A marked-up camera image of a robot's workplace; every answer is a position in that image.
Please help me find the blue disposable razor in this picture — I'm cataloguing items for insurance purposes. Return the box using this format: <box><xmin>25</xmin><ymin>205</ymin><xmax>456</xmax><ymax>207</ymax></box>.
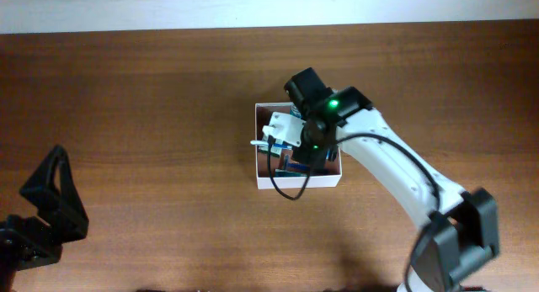
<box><xmin>281</xmin><ymin>155</ymin><xmax>330</xmax><ymax>175</ymax></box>

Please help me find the teal mouthwash bottle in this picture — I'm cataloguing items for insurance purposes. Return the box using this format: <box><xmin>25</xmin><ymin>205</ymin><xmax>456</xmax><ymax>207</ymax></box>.
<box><xmin>290</xmin><ymin>105</ymin><xmax>302</xmax><ymax>119</ymax></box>

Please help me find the green white soap box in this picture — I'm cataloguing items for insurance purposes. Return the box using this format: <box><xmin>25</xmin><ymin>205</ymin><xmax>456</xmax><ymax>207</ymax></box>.
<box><xmin>257</xmin><ymin>135</ymin><xmax>292</xmax><ymax>157</ymax></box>

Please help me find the teal toothpaste tube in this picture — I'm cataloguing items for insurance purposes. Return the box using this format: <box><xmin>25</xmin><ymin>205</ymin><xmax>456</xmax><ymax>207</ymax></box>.
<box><xmin>275</xmin><ymin>169</ymin><xmax>306</xmax><ymax>178</ymax></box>

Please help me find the blue white toothbrush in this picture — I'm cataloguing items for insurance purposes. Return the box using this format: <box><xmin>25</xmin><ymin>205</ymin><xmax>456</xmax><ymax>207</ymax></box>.
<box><xmin>250</xmin><ymin>140</ymin><xmax>269</xmax><ymax>146</ymax></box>

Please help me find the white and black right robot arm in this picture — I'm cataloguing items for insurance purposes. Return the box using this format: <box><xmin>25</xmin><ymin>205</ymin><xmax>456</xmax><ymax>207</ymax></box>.
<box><xmin>284</xmin><ymin>68</ymin><xmax>500</xmax><ymax>291</ymax></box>

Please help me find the white cardboard box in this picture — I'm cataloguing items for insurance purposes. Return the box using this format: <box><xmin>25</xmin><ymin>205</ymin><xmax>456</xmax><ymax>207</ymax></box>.
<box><xmin>254</xmin><ymin>103</ymin><xmax>342</xmax><ymax>190</ymax></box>

